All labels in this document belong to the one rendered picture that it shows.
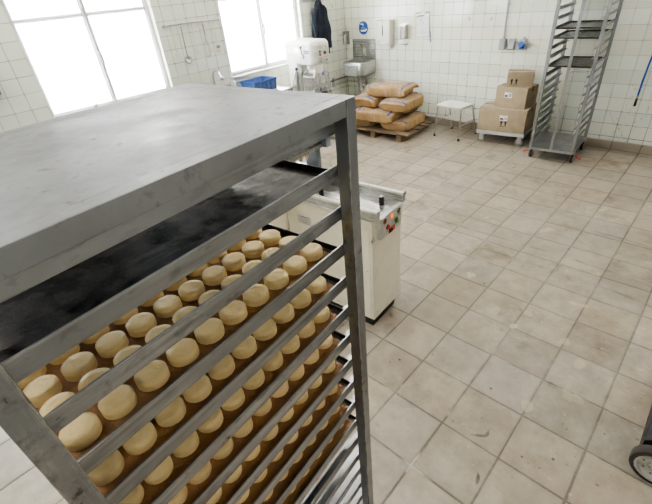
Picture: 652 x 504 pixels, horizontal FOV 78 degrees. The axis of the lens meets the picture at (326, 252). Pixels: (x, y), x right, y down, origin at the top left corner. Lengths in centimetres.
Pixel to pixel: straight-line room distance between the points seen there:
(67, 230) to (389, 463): 200
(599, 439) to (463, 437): 65
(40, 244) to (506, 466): 218
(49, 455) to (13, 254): 24
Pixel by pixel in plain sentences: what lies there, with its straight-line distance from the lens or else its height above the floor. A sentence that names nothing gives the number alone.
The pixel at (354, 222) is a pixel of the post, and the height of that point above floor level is 157.
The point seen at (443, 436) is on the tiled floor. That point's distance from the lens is 237.
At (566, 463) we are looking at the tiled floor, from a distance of 245.
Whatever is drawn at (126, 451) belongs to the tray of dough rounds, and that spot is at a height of 141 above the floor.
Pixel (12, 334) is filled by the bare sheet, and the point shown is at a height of 167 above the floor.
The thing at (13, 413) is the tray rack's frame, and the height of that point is 166.
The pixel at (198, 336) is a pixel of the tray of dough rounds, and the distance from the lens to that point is 73.
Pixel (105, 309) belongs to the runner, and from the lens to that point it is 55.
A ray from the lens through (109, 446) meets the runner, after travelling 66.
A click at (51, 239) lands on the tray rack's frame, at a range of 47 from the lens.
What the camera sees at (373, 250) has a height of 64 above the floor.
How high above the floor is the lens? 198
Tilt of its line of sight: 33 degrees down
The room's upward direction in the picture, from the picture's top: 6 degrees counter-clockwise
